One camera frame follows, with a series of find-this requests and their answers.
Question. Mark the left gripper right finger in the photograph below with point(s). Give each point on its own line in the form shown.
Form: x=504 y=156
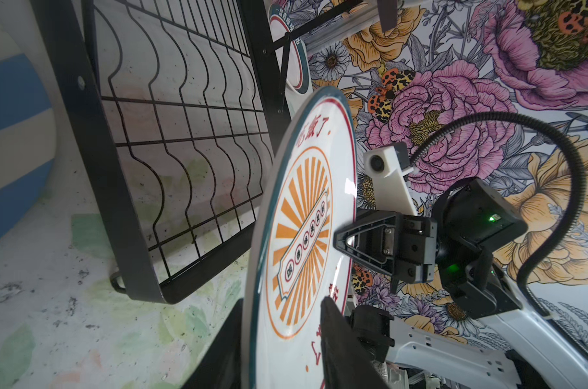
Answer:
x=345 y=362

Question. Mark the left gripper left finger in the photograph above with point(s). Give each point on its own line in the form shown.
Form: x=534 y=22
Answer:
x=220 y=366

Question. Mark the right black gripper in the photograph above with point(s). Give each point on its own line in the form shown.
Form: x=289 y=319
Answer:
x=473 y=221

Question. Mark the orange sunburst plate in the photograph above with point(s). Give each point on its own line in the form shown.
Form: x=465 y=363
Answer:
x=293 y=264

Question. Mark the black wire dish rack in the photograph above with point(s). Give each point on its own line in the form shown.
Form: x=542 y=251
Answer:
x=178 y=108

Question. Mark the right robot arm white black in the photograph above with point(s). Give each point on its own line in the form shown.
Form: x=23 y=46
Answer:
x=546 y=357

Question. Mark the small green rimmed plate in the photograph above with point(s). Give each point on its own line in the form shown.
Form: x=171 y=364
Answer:
x=298 y=77

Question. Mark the blue white striped plate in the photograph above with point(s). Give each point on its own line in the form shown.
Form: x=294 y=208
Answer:
x=27 y=134

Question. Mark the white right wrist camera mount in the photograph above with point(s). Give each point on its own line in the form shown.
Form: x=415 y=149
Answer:
x=388 y=168

